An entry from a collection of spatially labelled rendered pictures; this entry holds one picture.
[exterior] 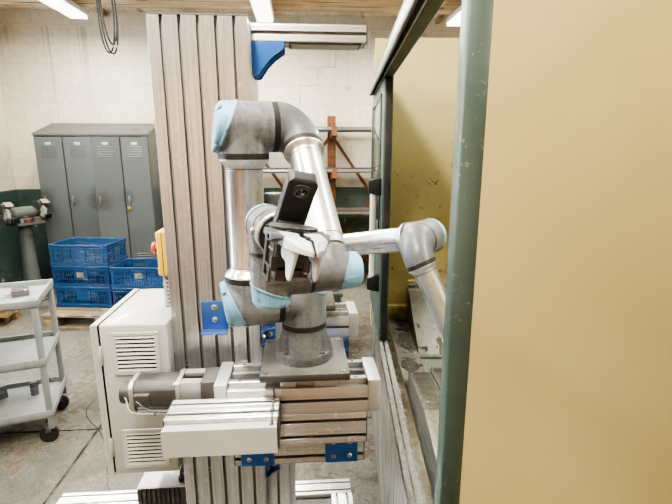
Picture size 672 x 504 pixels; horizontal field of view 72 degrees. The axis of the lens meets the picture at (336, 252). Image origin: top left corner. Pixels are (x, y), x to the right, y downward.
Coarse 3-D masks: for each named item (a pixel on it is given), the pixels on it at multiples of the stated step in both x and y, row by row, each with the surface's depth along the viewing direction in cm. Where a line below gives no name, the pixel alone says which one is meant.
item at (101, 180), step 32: (64, 128) 543; (96, 128) 546; (128, 128) 550; (64, 160) 577; (96, 160) 527; (128, 160) 536; (64, 192) 539; (96, 192) 533; (128, 192) 544; (64, 224) 547; (96, 224) 550; (128, 224) 554; (160, 224) 575; (128, 256) 560
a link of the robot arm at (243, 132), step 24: (216, 120) 99; (240, 120) 100; (264, 120) 101; (216, 144) 101; (240, 144) 101; (264, 144) 104; (240, 168) 103; (240, 192) 105; (240, 216) 106; (240, 240) 107; (240, 264) 108; (240, 288) 108; (240, 312) 109; (264, 312) 111
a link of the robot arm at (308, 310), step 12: (300, 300) 113; (312, 300) 114; (324, 300) 117; (288, 312) 113; (300, 312) 114; (312, 312) 115; (324, 312) 118; (288, 324) 116; (300, 324) 115; (312, 324) 115
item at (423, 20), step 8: (432, 0) 95; (440, 0) 95; (424, 8) 101; (432, 8) 101; (424, 16) 107; (432, 16) 107; (416, 24) 114; (424, 24) 114; (392, 32) 164; (416, 32) 121; (408, 40) 130; (416, 40) 130; (400, 48) 141; (408, 48) 141; (400, 56) 153; (392, 64) 168; (400, 64) 168; (392, 72) 185
